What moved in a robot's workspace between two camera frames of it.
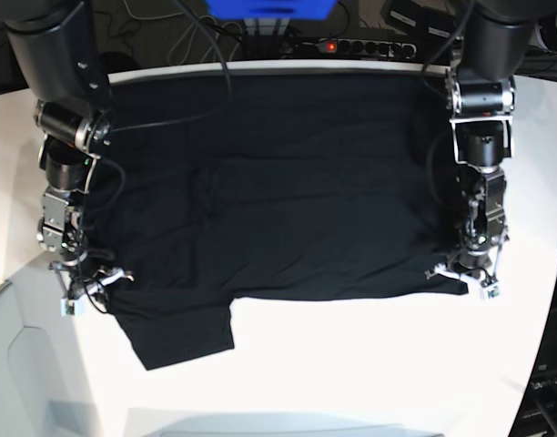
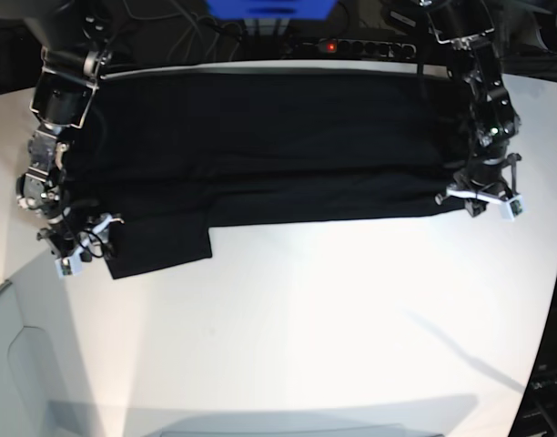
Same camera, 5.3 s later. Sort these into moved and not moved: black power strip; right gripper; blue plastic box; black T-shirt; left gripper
Moved: black T-shirt; left gripper; right gripper
Not moved: black power strip; blue plastic box
